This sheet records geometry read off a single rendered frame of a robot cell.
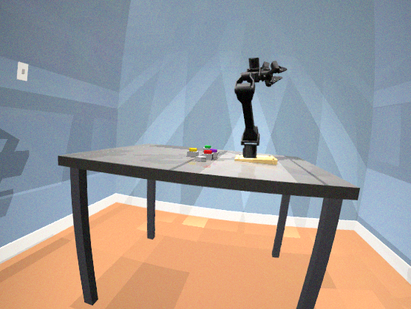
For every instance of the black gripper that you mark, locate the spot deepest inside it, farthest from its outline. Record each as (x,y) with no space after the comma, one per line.
(267,75)

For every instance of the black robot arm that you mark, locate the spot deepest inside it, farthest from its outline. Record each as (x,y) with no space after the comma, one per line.
(245,93)

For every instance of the red button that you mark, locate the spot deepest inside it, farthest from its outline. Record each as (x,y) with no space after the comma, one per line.
(208,154)

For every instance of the yellow button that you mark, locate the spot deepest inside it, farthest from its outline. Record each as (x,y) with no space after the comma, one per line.
(192,152)

